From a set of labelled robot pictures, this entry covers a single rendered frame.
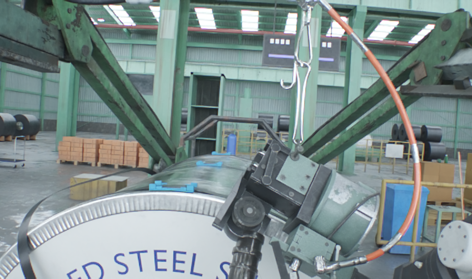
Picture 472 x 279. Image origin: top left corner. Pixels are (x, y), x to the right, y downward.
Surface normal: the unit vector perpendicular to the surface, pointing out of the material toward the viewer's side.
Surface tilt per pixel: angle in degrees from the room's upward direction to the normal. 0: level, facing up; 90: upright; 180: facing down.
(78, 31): 90
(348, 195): 55
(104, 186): 90
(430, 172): 90
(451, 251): 75
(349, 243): 115
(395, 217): 93
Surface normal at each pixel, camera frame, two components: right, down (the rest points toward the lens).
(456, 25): -0.94, -0.06
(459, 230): -0.95, -0.32
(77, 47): 0.97, 0.07
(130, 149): -0.07, 0.02
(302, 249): 0.18, -0.50
